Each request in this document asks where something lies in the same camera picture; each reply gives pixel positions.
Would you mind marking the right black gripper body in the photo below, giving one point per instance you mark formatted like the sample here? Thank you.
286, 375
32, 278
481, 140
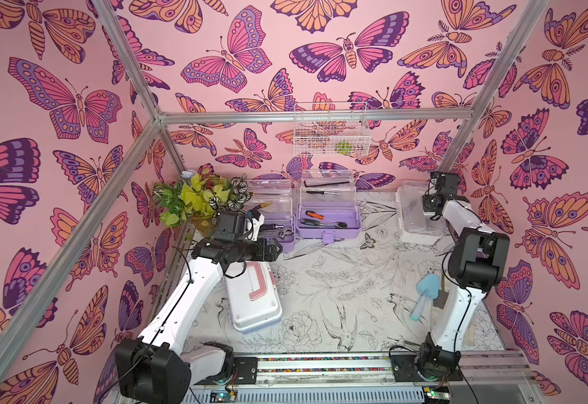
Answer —
430, 203

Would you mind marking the purple toolbox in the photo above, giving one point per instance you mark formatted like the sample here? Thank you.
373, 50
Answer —
273, 199
332, 193

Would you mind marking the blue white toolbox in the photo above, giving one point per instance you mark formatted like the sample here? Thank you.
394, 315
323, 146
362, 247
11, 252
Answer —
253, 298

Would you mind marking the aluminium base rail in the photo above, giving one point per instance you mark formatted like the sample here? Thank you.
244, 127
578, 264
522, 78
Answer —
370, 377

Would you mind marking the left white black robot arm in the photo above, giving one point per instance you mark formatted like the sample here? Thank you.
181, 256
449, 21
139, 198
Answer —
152, 368

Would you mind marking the green handled ratchet tool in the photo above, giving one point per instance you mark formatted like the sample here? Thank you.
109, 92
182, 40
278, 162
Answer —
314, 223

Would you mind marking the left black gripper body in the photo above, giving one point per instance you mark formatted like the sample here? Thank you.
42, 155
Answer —
254, 251

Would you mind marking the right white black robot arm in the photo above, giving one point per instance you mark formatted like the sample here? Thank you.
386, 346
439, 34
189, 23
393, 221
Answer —
473, 267

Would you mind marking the potted green plant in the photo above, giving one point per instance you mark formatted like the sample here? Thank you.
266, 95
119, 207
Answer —
200, 199

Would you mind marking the white clear-lid toolbox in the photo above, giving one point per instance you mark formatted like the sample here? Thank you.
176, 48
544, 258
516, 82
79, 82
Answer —
414, 225

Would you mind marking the white wire basket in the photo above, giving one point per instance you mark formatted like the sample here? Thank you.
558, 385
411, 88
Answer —
332, 133

